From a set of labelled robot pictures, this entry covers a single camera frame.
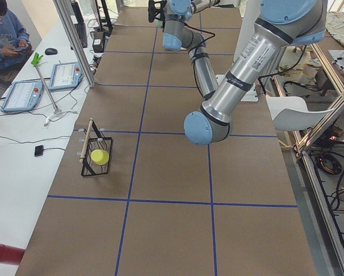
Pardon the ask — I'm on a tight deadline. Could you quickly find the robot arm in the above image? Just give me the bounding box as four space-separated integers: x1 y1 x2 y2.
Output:
184 1 327 145
163 1 219 100

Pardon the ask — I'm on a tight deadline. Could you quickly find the yellow cup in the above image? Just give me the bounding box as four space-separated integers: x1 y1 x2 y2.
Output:
90 149 109 166

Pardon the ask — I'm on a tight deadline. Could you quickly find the black power adapter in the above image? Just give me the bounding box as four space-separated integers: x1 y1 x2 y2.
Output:
92 32 105 53

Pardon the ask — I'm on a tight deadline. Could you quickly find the white chair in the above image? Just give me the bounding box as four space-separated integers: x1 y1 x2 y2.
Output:
266 96 335 131

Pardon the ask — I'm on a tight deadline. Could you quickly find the far teach pendant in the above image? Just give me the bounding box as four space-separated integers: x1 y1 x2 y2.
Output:
49 62 83 91

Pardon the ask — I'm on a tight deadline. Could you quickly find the teach pendant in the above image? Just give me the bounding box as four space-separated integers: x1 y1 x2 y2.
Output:
49 62 83 91
1 80 43 113

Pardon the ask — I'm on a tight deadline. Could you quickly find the small black device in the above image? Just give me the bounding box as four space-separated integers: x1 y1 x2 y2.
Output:
34 145 44 157

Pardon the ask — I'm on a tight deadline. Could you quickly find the black keyboard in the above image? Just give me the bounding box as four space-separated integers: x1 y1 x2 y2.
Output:
74 23 88 48

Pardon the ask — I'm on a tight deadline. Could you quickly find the black computer mouse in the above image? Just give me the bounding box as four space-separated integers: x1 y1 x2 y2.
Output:
44 48 58 55

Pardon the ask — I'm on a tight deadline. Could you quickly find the near teach pendant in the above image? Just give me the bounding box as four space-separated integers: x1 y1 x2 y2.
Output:
1 80 43 113

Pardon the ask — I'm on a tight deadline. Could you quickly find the green clamp metal rod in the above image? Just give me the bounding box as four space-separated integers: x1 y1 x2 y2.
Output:
30 52 61 114

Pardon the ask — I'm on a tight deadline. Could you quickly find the seated person blue sweater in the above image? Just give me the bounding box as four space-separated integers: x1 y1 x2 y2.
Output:
0 1 32 84

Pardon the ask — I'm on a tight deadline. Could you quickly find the red tube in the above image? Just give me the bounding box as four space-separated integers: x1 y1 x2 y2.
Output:
0 243 25 265

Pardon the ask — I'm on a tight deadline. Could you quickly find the black wire cup rack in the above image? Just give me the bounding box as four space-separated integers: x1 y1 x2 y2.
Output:
78 118 113 177

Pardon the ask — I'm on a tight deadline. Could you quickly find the wooden rack handle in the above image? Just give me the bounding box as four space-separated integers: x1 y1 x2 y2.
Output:
79 118 94 163

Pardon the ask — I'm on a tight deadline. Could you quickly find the aluminium frame post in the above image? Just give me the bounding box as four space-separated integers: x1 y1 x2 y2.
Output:
53 0 95 88

